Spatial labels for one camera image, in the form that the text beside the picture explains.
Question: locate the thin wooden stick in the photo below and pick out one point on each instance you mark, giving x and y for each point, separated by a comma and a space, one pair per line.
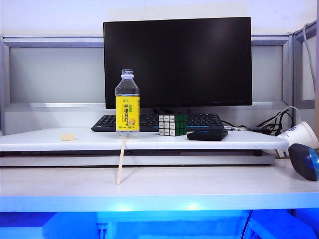
120, 161

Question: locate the clear bottle with yellow label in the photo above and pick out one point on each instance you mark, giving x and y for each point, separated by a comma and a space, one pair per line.
127, 112

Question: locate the black rubik's cube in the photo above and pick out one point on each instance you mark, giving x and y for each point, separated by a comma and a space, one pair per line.
172, 124

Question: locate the flat black box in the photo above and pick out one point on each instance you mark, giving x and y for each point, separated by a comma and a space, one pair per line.
207, 135

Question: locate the black computer keyboard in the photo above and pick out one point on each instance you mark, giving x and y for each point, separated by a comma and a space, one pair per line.
104, 123

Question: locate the black computer monitor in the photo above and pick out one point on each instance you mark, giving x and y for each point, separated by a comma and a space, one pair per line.
179, 62

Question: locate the silver and black pen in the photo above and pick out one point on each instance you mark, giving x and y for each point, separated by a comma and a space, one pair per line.
236, 128

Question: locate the white monitor riser shelf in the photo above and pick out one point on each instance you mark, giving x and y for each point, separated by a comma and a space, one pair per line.
74, 144

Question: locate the small yellow eraser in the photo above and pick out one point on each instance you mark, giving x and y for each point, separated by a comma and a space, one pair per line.
67, 137

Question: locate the small white paper cup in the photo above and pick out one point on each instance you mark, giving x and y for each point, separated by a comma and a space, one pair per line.
281, 153

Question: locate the white paper cup, blue logo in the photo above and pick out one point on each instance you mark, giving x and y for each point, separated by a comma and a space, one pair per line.
301, 134

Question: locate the grey and blue computer mouse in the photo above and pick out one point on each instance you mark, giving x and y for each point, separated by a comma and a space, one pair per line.
302, 161

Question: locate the grey cubicle partition frame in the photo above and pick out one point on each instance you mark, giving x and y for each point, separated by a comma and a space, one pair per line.
49, 41

